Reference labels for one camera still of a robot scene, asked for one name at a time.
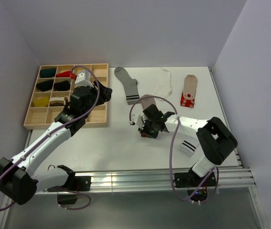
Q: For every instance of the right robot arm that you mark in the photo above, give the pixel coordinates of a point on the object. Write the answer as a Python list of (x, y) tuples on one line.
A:
[(212, 136)]

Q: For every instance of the beige sock with rust stripes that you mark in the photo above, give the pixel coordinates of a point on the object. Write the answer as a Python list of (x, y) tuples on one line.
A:
[(147, 102)]

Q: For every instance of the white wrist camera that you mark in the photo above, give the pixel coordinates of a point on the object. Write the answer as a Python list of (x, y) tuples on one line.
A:
[(82, 79), (136, 119)]

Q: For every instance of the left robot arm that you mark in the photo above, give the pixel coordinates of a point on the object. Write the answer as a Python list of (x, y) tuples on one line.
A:
[(18, 178)]

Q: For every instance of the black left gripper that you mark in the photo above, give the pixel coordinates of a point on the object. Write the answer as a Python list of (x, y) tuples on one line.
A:
[(93, 90)]

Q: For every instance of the rolled brown white sock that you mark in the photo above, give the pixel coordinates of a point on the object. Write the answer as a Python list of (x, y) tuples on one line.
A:
[(58, 101)]

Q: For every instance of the rolled yellow sock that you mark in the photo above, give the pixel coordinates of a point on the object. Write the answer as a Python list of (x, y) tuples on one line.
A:
[(41, 102)]

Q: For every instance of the beige red reindeer sock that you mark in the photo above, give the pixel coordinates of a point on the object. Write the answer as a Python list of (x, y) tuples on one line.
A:
[(189, 91)]

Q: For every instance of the aluminium extrusion rail frame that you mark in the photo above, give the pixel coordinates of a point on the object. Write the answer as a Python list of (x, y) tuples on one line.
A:
[(120, 161)]

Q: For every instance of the rolled red sock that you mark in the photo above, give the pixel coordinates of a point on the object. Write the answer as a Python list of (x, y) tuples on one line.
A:
[(66, 74)]

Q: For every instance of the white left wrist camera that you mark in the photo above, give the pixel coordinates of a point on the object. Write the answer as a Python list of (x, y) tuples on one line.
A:
[(82, 79)]

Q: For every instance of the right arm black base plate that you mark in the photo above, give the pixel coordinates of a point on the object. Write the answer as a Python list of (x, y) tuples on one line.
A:
[(190, 179)]

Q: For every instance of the rolled green sock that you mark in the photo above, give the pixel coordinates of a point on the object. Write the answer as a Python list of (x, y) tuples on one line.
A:
[(47, 73)]

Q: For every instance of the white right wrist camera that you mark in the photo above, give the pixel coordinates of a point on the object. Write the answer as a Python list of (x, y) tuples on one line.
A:
[(136, 119)]

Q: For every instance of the rolled dark sock in tray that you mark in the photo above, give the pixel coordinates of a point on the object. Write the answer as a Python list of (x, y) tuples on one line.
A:
[(45, 85)]

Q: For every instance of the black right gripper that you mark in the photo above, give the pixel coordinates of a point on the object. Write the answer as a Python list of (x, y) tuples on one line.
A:
[(143, 130)]

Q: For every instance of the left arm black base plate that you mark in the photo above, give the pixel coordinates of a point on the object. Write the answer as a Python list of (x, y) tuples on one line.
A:
[(77, 183)]

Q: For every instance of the white sock with black stripes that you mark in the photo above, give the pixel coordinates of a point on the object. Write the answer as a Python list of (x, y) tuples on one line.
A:
[(189, 145)]

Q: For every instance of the dark grey sock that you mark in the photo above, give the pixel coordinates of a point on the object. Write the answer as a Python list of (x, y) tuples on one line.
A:
[(105, 94)]

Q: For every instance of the rolled black sock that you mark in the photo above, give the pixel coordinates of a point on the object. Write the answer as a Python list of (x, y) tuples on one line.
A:
[(62, 86)]

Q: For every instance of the grey sock with black stripes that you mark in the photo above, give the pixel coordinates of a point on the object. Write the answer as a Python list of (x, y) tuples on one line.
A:
[(129, 85)]

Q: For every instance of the plain white sock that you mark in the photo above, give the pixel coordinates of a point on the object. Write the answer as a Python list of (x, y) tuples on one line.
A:
[(163, 83)]

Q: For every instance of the wooden compartment tray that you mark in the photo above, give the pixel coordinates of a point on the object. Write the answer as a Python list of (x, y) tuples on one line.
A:
[(42, 117)]

